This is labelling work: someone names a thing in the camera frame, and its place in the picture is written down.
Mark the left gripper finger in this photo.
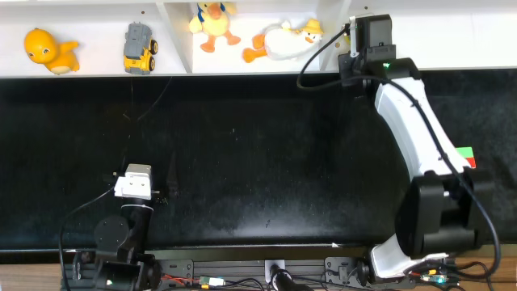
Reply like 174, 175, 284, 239
166, 151, 181, 199

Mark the yellow rubber duck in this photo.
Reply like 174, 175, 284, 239
23, 27, 81, 76

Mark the white shelf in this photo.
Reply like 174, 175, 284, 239
0, 0, 517, 78

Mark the yellow plush duck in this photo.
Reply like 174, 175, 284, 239
187, 2, 242, 54

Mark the white plush duck with hat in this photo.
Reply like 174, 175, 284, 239
242, 18, 326, 64

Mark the many-coloured puzzle cube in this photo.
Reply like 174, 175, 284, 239
455, 145, 477, 169

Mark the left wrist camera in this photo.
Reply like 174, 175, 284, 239
113, 162, 153, 201

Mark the mounting rail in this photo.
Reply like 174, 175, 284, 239
60, 245, 504, 291

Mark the black cable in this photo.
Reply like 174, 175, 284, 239
296, 23, 502, 280
57, 185, 118, 290

